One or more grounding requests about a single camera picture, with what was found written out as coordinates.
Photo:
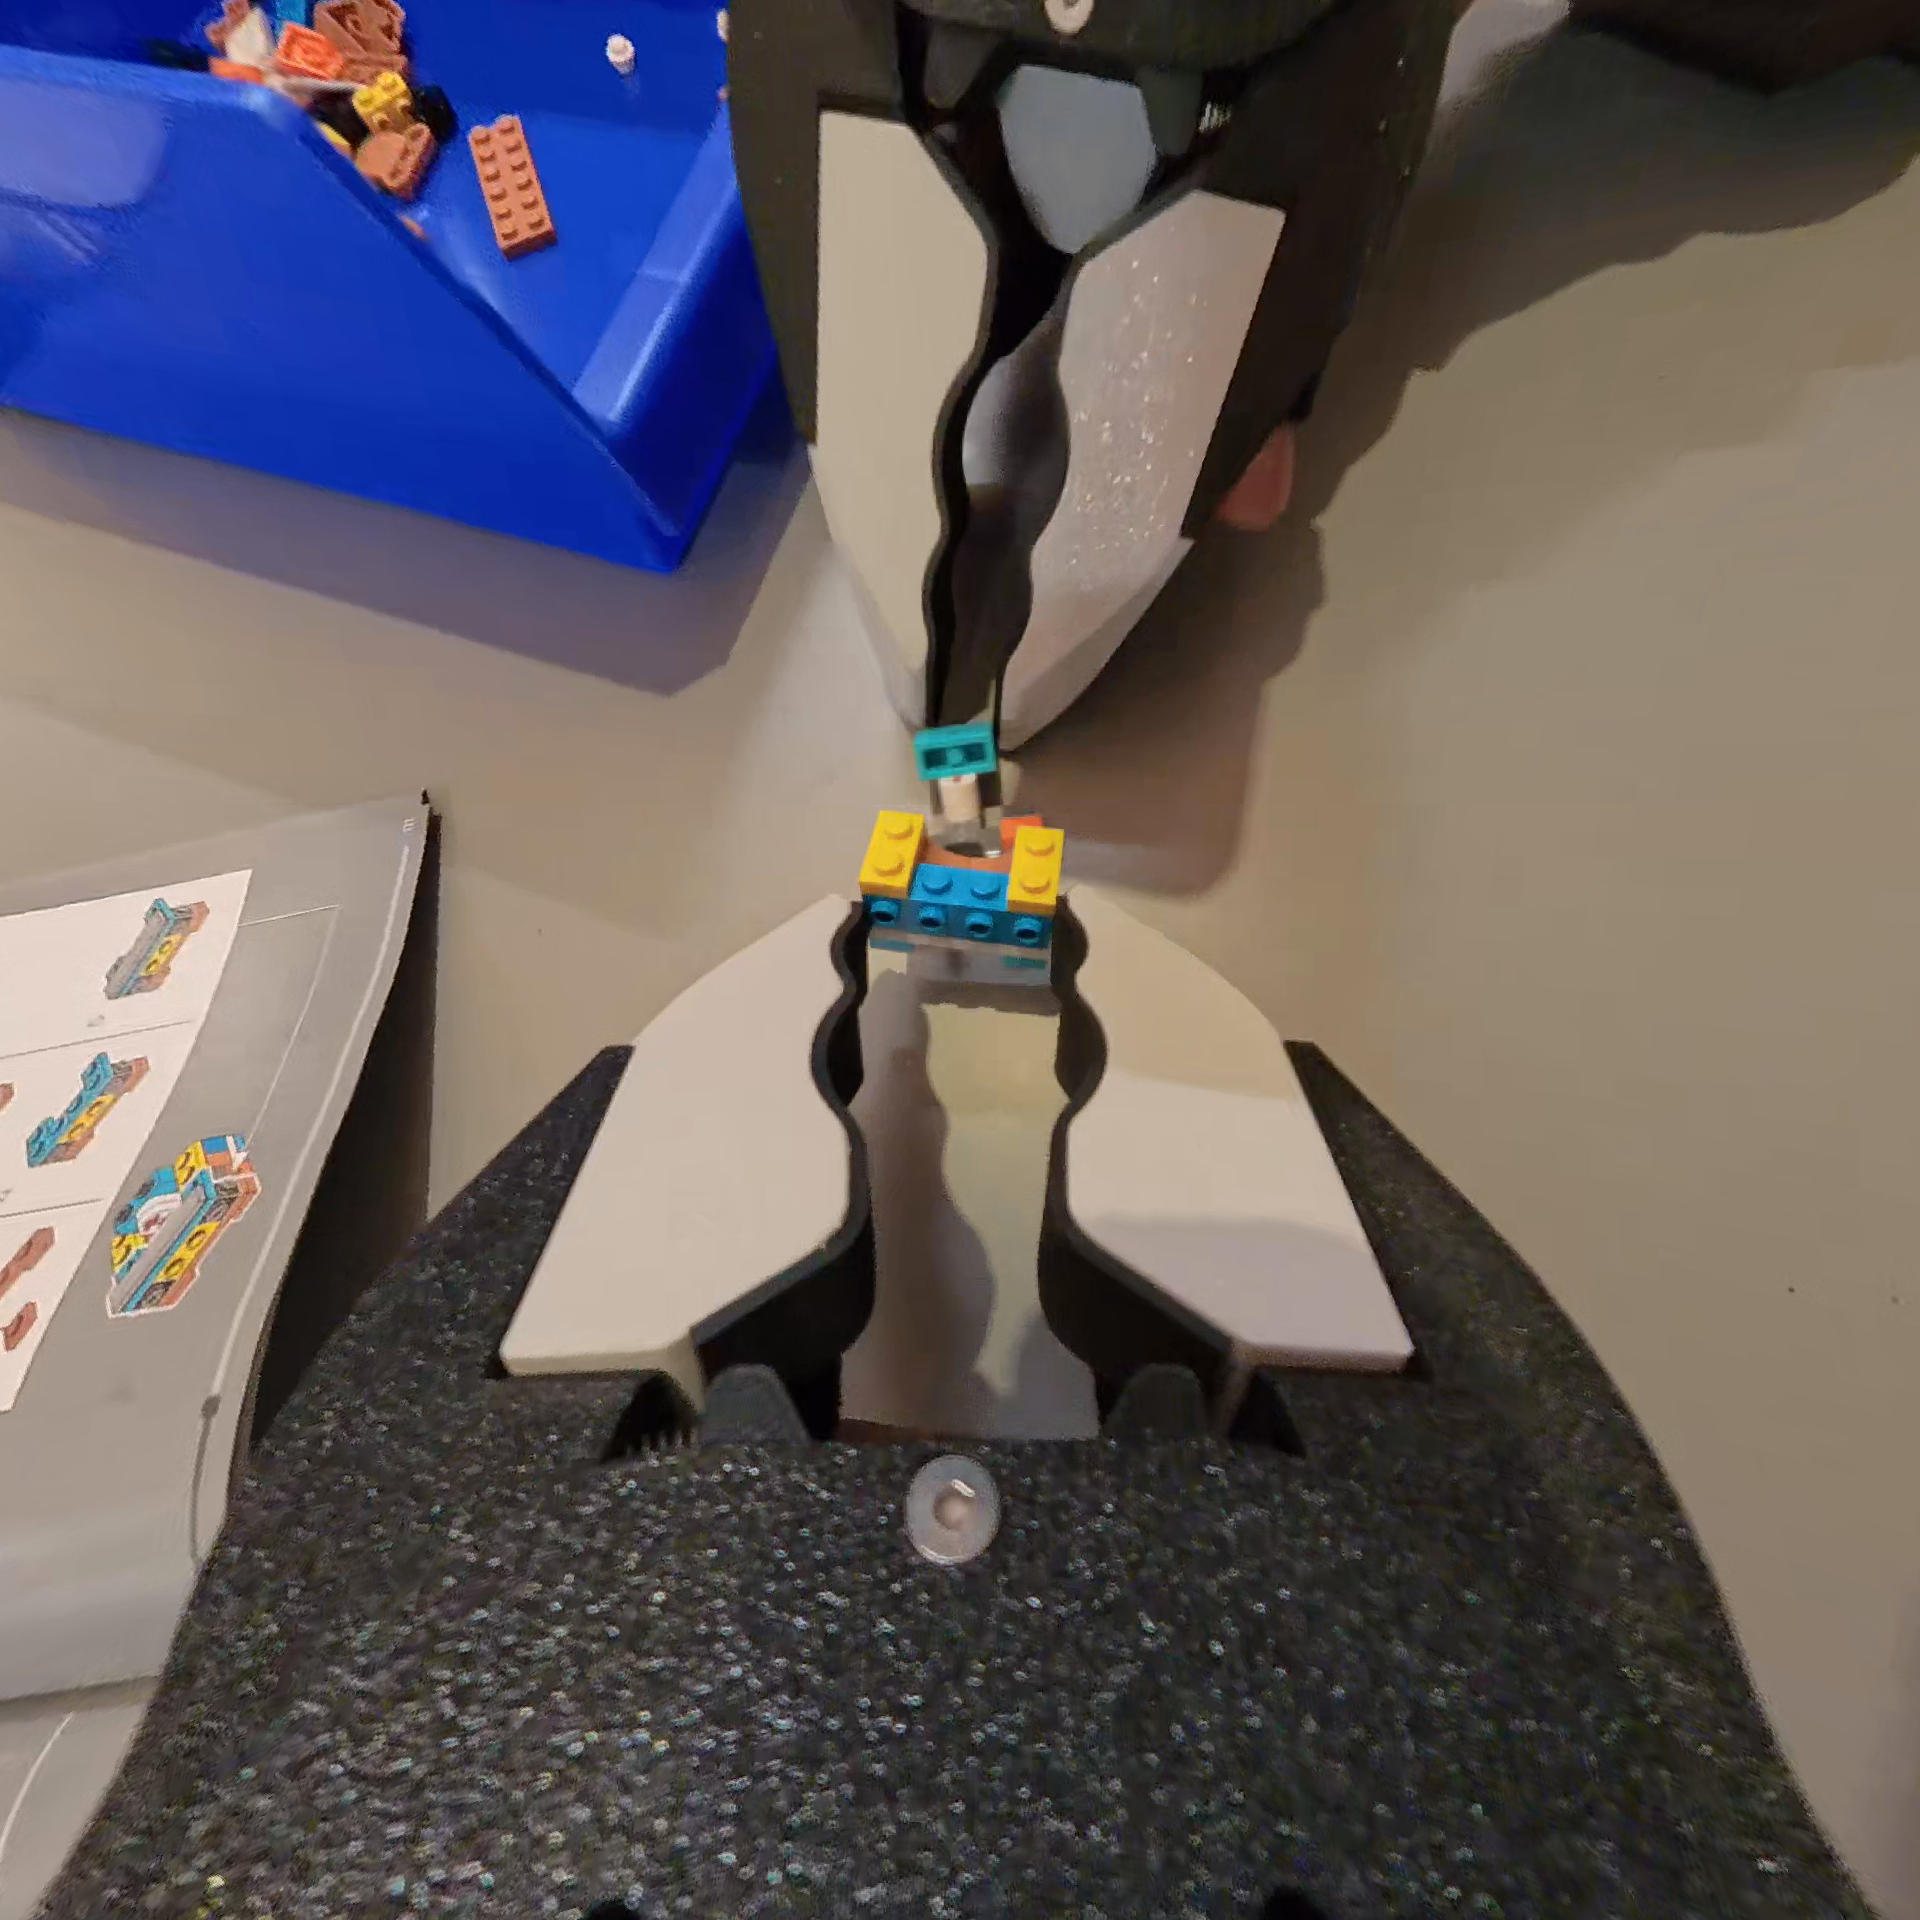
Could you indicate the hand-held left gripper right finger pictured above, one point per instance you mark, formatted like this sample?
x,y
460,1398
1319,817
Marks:
x,y
1200,1185

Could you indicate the yellow blue brown brick assembly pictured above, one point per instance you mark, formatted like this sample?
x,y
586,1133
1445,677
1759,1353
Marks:
x,y
962,909

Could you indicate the grey instruction booklet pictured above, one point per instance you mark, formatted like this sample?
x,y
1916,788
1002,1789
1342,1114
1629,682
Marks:
x,y
224,1349

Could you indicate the blue plastic bin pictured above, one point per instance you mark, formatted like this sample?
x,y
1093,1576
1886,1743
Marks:
x,y
224,300

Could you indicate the pile of mixed bricks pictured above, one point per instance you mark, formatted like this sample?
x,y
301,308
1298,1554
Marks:
x,y
331,90

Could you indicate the teal grey orange brick assembly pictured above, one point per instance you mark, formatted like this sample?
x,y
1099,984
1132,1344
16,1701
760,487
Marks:
x,y
955,751

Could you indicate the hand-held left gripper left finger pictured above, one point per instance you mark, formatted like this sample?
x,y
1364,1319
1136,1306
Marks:
x,y
706,1185

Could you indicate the orange brick plate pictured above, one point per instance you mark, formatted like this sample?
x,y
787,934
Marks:
x,y
514,189

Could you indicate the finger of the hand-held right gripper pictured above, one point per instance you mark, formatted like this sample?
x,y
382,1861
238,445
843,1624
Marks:
x,y
1141,422
878,376

